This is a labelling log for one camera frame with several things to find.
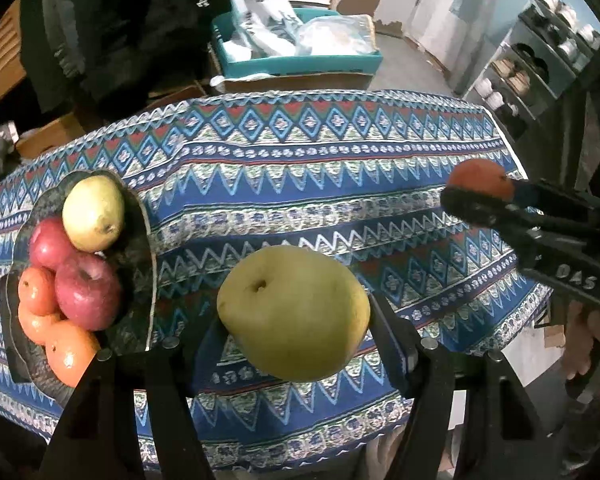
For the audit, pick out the large red apple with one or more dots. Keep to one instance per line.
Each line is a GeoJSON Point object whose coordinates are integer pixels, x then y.
{"type": "Point", "coordinates": [87, 292]}

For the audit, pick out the large orange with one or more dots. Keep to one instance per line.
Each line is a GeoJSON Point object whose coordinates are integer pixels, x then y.
{"type": "Point", "coordinates": [70, 355]}

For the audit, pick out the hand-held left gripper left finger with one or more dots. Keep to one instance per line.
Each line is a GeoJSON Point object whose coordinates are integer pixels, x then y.
{"type": "Point", "coordinates": [207, 355]}

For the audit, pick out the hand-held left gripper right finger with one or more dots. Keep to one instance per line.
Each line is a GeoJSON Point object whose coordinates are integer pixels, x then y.
{"type": "Point", "coordinates": [392, 350]}

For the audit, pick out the wooden chair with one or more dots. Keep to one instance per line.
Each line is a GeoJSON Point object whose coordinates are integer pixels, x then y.
{"type": "Point", "coordinates": [0, 55]}

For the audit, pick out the person's right hand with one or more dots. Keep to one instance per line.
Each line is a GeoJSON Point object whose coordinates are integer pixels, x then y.
{"type": "Point", "coordinates": [587, 345]}

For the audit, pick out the clear glass bowl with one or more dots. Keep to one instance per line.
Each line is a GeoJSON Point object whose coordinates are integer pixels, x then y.
{"type": "Point", "coordinates": [135, 260]}

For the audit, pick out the small yellow-green pear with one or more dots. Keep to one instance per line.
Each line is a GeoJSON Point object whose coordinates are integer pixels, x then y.
{"type": "Point", "coordinates": [92, 212]}

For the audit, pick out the small red apple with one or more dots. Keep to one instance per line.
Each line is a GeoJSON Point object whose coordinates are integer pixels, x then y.
{"type": "Point", "coordinates": [47, 245]}

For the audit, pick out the clear plastic bag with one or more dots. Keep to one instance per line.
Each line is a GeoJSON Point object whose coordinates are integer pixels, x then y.
{"type": "Point", "coordinates": [337, 35]}

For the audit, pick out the blue patterned tablecloth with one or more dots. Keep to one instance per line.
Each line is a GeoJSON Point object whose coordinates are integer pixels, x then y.
{"type": "Point", "coordinates": [305, 170]}

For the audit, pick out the black jacket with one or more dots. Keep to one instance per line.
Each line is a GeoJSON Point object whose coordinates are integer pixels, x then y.
{"type": "Point", "coordinates": [120, 25]}

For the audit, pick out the teal box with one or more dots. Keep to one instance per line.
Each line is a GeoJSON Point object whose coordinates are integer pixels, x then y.
{"type": "Point", "coordinates": [300, 62]}

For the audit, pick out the white plastic bag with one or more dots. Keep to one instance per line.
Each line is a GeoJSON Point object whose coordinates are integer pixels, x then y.
{"type": "Point", "coordinates": [260, 5]}

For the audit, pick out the large yellow-green pear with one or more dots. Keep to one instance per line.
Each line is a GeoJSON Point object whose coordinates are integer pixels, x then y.
{"type": "Point", "coordinates": [295, 310]}

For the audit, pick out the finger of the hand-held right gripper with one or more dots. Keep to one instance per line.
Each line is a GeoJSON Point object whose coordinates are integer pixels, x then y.
{"type": "Point", "coordinates": [555, 195]}
{"type": "Point", "coordinates": [485, 212]}

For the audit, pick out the grey shoe rack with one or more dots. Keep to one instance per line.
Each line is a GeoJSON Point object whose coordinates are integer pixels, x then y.
{"type": "Point", "coordinates": [535, 60]}

